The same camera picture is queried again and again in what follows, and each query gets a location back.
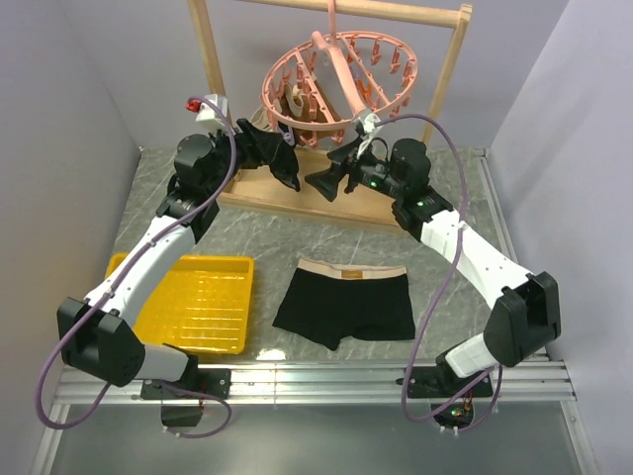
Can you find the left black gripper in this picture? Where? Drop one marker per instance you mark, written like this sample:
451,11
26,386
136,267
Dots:
255,144

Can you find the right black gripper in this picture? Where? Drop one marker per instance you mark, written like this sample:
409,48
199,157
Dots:
325,182

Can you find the pink round clip hanger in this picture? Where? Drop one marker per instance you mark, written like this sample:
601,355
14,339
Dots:
351,55

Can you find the black underwear beige waistband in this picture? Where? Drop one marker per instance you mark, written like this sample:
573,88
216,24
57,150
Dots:
327,303

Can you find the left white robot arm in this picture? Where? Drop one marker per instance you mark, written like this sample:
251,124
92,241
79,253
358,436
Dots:
97,333

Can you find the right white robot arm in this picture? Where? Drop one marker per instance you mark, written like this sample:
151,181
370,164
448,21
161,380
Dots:
525,307

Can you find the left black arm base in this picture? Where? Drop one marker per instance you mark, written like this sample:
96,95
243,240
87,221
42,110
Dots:
182,403

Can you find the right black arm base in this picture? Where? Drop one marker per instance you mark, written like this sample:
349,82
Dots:
426,382

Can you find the beige underwear on hanger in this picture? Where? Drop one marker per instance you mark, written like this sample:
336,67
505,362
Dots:
259,120

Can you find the brown underwear on hanger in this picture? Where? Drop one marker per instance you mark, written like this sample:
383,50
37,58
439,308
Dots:
293,105

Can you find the wooden hanging rack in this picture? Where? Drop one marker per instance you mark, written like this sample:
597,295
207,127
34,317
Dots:
256,191

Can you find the yellow plastic tray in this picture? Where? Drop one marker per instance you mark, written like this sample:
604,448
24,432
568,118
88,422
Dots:
197,303

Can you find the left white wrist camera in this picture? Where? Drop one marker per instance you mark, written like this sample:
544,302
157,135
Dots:
206,111

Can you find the aluminium mounting rail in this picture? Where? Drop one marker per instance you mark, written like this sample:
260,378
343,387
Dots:
339,417

